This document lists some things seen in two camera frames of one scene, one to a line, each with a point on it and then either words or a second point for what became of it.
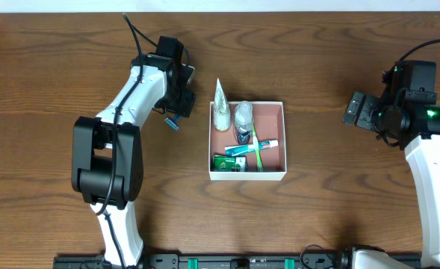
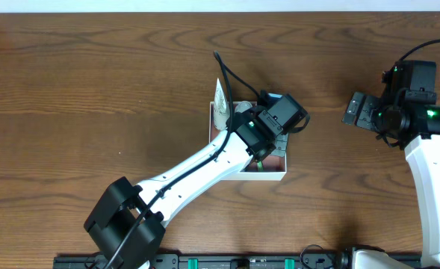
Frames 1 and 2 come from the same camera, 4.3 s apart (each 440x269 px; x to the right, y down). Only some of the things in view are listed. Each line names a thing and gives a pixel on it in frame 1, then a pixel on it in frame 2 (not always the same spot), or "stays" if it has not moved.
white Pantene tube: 222,112 stays
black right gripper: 359,110 stays
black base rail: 234,261 stays
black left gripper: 184,102 → 280,144
